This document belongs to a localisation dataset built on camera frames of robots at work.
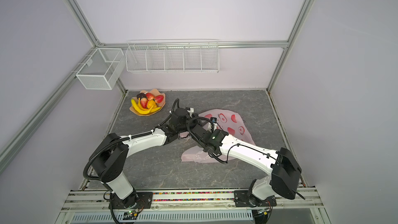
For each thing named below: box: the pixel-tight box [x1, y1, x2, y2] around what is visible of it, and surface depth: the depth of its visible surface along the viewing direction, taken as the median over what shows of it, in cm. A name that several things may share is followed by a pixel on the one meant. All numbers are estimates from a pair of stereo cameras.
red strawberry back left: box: [146, 92, 155, 101], surface depth 113 cm
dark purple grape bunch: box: [136, 92, 147, 101], surface depth 111 cm
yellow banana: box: [131, 97, 162, 115], surface depth 105 cm
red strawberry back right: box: [154, 94, 165, 104], surface depth 111 cm
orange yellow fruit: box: [147, 100, 158, 109], surface depth 108 cm
